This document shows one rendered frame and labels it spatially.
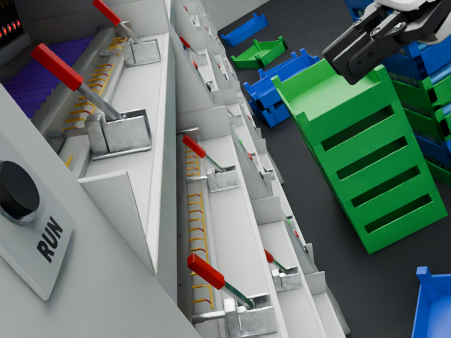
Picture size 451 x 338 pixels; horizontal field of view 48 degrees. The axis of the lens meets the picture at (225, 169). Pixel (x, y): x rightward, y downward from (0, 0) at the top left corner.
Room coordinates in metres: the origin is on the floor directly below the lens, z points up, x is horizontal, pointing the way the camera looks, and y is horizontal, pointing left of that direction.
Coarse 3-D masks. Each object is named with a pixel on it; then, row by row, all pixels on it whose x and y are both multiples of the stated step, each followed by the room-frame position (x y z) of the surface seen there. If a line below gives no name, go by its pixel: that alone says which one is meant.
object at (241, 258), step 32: (192, 128) 0.78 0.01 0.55; (224, 128) 0.78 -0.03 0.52; (192, 160) 0.72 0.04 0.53; (224, 160) 0.69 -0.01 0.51; (192, 192) 0.62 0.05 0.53; (224, 192) 0.59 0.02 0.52; (192, 224) 0.54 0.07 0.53; (224, 224) 0.52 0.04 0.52; (256, 224) 0.50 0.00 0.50; (224, 256) 0.46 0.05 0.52; (256, 256) 0.44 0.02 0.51; (256, 288) 0.39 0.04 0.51
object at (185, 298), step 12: (180, 144) 0.73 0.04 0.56; (180, 156) 0.69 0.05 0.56; (192, 156) 0.71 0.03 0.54; (180, 168) 0.65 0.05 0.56; (192, 168) 0.67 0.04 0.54; (180, 180) 0.61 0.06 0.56; (180, 192) 0.58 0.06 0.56; (180, 204) 0.55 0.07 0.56; (180, 216) 0.52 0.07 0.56; (180, 228) 0.49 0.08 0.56; (204, 228) 0.51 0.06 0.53; (180, 240) 0.47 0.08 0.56; (192, 240) 0.48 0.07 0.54; (204, 240) 0.48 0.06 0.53; (180, 252) 0.45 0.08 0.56; (180, 264) 0.43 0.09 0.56; (180, 276) 0.41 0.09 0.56; (192, 276) 0.43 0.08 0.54; (180, 288) 0.39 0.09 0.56; (192, 288) 0.40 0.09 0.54; (180, 300) 0.37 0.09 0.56; (192, 300) 0.39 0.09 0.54; (204, 300) 0.38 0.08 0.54; (192, 312) 0.37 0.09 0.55; (192, 324) 0.35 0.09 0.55
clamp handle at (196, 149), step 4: (184, 136) 0.62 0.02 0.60; (188, 136) 0.62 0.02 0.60; (184, 140) 0.61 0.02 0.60; (188, 140) 0.61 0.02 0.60; (192, 140) 0.61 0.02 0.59; (188, 144) 0.61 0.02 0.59; (192, 144) 0.61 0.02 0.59; (196, 144) 0.61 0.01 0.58; (192, 148) 0.61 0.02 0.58; (196, 148) 0.61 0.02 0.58; (200, 148) 0.61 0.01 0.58; (196, 152) 0.61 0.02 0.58; (200, 152) 0.61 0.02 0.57; (204, 152) 0.61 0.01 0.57; (200, 156) 0.61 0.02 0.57; (204, 156) 0.61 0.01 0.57; (208, 156) 0.61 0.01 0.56; (208, 160) 0.61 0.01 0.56; (212, 160) 0.61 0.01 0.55; (212, 164) 0.61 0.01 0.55; (216, 164) 0.61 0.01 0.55; (216, 168) 0.61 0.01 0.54; (220, 168) 0.61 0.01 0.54; (220, 172) 0.61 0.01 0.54
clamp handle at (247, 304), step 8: (192, 256) 0.35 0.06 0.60; (192, 264) 0.34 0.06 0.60; (200, 264) 0.34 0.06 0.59; (208, 264) 0.35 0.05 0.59; (200, 272) 0.34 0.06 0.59; (208, 272) 0.34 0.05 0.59; (216, 272) 0.35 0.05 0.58; (208, 280) 0.34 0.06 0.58; (216, 280) 0.34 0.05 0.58; (224, 280) 0.35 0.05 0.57; (216, 288) 0.34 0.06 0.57; (224, 288) 0.34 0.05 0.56; (232, 288) 0.35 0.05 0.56; (232, 296) 0.34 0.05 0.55; (240, 296) 0.35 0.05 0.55; (248, 304) 0.34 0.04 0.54
